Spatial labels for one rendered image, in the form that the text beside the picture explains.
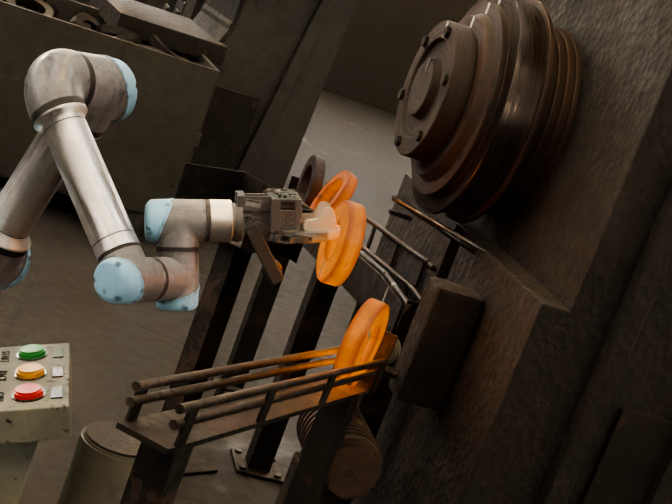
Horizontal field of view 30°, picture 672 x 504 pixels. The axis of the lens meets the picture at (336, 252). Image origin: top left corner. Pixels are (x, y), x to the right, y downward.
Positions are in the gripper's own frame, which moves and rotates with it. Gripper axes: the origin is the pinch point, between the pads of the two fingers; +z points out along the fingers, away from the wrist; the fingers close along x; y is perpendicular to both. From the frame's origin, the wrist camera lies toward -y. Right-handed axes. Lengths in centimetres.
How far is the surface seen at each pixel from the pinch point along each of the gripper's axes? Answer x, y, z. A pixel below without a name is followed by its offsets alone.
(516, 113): 5.9, 21.5, 32.2
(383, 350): -11.5, -18.0, 6.2
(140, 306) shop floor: 186, -85, -25
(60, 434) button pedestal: -52, -12, -49
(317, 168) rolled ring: 130, -22, 21
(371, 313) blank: -20.3, -7.6, 1.2
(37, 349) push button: -33, -8, -53
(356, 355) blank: -23.7, -13.7, -1.7
